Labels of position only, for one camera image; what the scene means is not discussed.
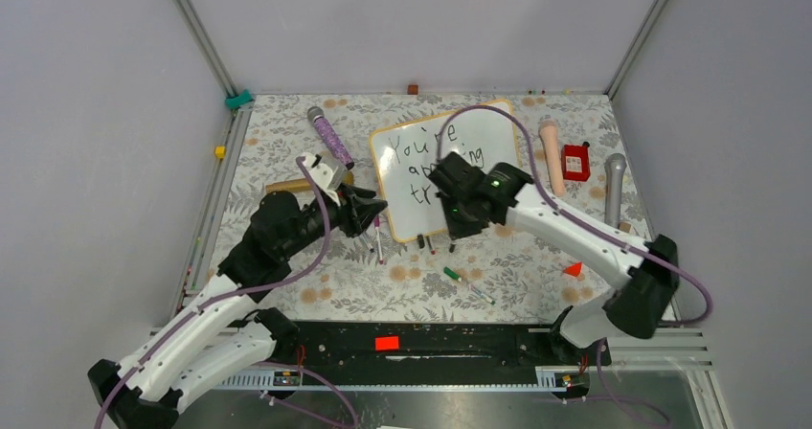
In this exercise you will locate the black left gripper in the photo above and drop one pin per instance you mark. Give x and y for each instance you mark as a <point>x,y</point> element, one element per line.
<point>353,212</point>

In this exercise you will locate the pink beige microphone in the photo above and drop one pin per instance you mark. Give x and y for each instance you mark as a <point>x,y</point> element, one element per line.
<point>548,133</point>

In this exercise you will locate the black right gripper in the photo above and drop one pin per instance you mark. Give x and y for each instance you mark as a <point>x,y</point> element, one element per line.
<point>458,230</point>

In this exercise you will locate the purple glitter microphone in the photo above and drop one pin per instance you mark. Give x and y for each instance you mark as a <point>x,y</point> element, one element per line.
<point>328,135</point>

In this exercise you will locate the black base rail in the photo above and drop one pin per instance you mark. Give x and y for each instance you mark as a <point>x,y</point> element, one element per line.
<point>342,353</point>

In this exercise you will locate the red tape label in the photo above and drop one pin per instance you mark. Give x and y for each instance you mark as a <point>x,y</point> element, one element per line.
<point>386,343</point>

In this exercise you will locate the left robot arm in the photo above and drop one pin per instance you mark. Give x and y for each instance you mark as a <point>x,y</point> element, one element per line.
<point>225,329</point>

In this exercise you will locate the red triangular block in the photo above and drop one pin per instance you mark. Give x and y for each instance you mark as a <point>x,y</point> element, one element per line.
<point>574,270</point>

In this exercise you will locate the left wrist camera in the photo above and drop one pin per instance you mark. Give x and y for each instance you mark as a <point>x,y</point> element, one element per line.
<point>325,175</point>

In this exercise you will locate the silver microphone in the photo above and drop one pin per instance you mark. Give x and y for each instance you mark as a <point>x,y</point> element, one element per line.
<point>615,167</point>

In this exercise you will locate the red box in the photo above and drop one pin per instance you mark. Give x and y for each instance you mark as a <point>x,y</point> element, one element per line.
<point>576,162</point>

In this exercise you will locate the green capped white marker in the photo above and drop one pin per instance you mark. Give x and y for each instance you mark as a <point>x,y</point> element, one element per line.
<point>457,277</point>

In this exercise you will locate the teal corner clip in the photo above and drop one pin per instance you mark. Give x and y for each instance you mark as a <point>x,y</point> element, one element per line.
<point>237,101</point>

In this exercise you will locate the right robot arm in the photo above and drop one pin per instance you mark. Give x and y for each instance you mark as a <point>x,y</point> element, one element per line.
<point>642,274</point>

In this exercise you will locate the magenta capped white marker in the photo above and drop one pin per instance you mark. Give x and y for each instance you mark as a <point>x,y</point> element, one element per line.
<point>378,240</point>

